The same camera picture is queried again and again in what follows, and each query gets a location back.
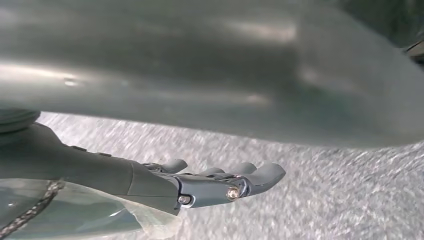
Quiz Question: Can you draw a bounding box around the clear plastic film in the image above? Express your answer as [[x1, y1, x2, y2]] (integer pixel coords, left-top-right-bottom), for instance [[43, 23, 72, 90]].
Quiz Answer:
[[0, 178, 182, 240]]

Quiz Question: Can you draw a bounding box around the braided grey cord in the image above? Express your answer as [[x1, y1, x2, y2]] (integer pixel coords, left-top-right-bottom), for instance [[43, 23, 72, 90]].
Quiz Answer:
[[0, 179, 65, 238]]

